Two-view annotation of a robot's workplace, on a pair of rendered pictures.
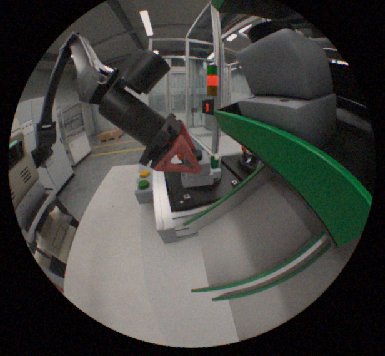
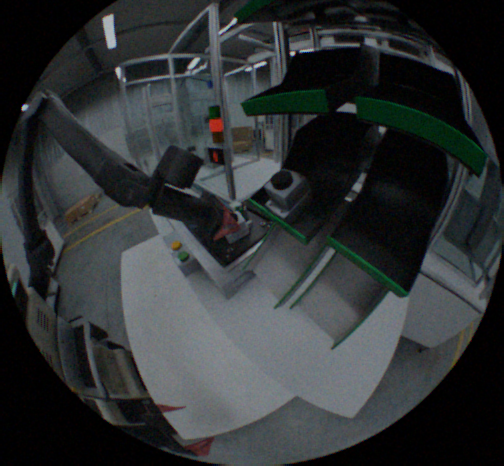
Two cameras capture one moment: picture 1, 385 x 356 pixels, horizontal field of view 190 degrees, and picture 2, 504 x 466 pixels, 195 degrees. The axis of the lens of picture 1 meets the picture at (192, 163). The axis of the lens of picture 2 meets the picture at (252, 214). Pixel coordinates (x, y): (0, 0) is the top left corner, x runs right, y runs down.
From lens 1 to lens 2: 17 cm
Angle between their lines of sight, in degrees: 21
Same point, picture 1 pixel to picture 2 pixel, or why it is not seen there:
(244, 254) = (291, 270)
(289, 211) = not seen: hidden behind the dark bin
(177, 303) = (270, 345)
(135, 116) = (193, 209)
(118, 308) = (230, 390)
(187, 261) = (255, 305)
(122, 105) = (179, 204)
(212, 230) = (263, 265)
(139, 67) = (185, 171)
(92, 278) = (185, 381)
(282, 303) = (336, 294)
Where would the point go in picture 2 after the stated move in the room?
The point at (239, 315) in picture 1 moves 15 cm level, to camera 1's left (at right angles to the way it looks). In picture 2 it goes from (315, 316) to (255, 353)
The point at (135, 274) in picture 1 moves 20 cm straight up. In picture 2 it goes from (220, 343) to (195, 331)
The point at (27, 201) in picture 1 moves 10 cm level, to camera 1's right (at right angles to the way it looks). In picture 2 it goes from (65, 351) to (80, 355)
